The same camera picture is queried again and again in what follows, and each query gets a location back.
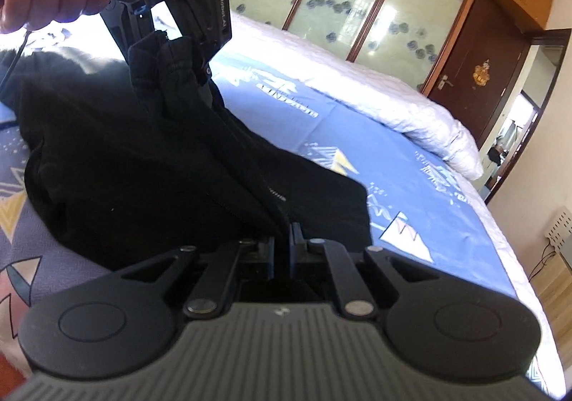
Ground black cable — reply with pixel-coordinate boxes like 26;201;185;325
0;28;34;91

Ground white perforated panel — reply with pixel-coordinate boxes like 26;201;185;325
543;209;572;277

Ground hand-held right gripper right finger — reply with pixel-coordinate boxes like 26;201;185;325
290;222;448;319

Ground black pants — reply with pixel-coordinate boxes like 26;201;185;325
0;32;374;272

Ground white quilt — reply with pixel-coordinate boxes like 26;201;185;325
152;3;485;180

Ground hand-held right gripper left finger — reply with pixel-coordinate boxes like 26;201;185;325
111;236;275;319

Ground blue printed bedsheet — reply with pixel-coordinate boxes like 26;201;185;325
0;25;564;398

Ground dark brown door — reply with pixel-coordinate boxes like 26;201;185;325
426;0;532;152

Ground gold door ornament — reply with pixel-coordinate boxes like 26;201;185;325
473;60;491;87

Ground thin dark cable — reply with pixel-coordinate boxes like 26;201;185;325
529;239;560;282

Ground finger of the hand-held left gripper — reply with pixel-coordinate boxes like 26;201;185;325
99;0;156;54

